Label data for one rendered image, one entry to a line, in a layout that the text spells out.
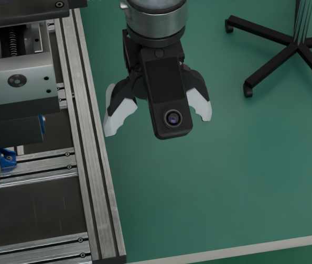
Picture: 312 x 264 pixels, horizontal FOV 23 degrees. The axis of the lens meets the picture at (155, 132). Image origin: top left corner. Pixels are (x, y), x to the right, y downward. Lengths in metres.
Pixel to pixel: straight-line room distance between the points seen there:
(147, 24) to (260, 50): 1.89
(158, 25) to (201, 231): 1.47
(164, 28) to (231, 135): 1.64
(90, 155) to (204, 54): 0.73
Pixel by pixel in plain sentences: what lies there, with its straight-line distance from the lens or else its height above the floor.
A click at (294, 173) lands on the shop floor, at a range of 2.45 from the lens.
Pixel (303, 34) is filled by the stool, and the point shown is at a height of 0.13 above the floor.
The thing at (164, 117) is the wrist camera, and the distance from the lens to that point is 0.91.
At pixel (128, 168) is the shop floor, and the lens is 2.42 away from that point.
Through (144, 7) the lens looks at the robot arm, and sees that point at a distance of 0.86.
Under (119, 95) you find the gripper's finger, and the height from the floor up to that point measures 1.25.
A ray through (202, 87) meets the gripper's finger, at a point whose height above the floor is 1.24.
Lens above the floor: 2.00
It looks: 53 degrees down
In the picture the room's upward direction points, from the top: straight up
